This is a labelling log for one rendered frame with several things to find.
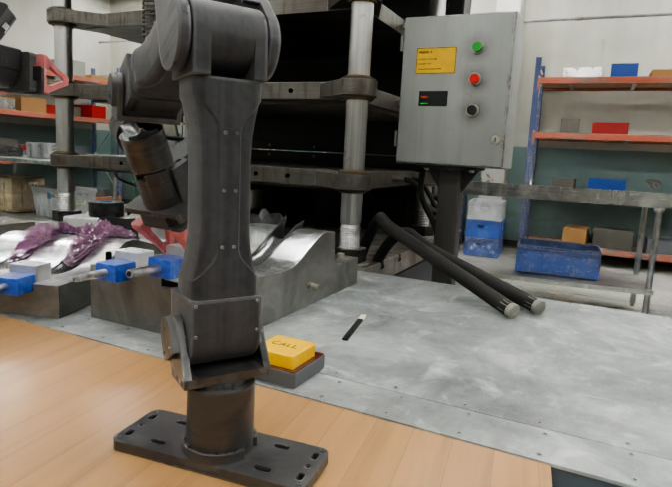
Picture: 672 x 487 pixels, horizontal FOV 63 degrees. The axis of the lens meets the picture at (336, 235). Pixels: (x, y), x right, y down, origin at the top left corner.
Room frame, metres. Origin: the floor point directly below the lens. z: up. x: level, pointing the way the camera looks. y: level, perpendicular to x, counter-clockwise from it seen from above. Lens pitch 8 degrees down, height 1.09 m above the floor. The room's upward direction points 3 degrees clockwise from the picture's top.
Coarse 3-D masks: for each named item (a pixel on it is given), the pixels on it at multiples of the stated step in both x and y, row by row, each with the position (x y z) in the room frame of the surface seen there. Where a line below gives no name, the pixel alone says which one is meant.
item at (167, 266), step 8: (168, 248) 0.81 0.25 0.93; (176, 248) 0.80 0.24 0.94; (152, 256) 0.77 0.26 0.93; (160, 256) 0.78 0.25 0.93; (168, 256) 0.78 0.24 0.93; (176, 256) 0.79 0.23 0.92; (152, 264) 0.76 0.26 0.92; (160, 264) 0.76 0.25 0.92; (168, 264) 0.75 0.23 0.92; (176, 264) 0.76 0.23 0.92; (128, 272) 0.72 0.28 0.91; (136, 272) 0.72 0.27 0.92; (144, 272) 0.73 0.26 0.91; (152, 272) 0.74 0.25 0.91; (160, 272) 0.76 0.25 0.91; (168, 272) 0.75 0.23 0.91; (176, 272) 0.76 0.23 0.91; (176, 280) 0.80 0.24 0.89
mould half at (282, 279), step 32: (256, 224) 1.12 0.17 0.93; (288, 256) 0.98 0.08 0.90; (320, 256) 1.04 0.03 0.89; (96, 288) 0.86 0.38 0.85; (128, 288) 0.83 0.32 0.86; (160, 288) 0.80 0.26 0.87; (256, 288) 0.84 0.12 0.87; (288, 288) 0.93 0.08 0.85; (320, 288) 1.04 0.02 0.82; (128, 320) 0.83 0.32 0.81; (160, 320) 0.80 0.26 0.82
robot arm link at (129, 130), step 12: (132, 132) 0.71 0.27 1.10; (144, 132) 0.71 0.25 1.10; (156, 132) 0.71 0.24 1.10; (132, 144) 0.70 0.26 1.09; (144, 144) 0.70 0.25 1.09; (156, 144) 0.71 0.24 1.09; (168, 144) 0.74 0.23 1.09; (132, 156) 0.71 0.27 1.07; (144, 156) 0.71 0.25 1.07; (156, 156) 0.71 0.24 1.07; (168, 156) 0.73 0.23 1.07; (132, 168) 0.72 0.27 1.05; (144, 168) 0.71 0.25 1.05; (156, 168) 0.72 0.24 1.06
